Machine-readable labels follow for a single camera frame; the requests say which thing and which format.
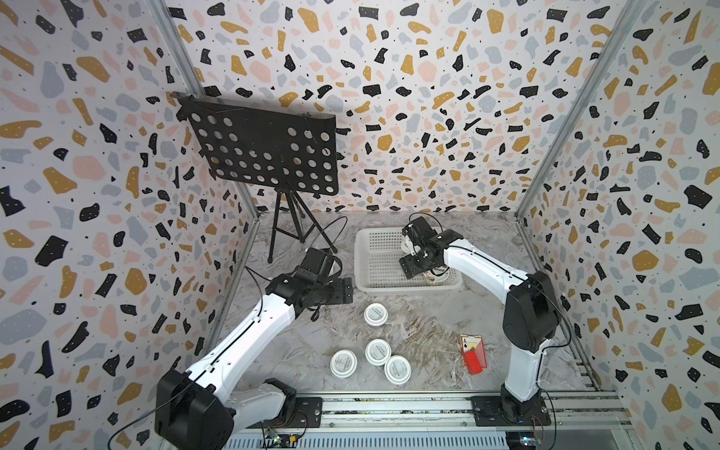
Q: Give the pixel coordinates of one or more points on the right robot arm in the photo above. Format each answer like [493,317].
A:
[531,313]

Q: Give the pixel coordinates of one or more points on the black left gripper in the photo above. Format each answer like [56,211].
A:
[338,295]

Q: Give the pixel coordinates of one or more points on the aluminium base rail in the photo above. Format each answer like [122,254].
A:
[451,420]

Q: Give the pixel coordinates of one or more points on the white plastic basket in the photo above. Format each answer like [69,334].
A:
[377,269]

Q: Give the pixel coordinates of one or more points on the black perforated music stand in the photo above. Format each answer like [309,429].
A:
[288,153]

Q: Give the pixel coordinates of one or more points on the playing card box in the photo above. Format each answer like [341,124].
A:
[468,342]

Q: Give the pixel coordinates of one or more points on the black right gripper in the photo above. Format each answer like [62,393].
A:
[407,266]

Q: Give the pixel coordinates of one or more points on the white lid yogurt cup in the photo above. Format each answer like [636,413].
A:
[376,315]
[378,352]
[407,245]
[343,364]
[398,370]

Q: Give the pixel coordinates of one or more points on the Chobani yogurt cup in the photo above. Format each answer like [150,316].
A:
[439,275]

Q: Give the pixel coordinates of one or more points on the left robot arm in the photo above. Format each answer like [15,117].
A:
[198,409]

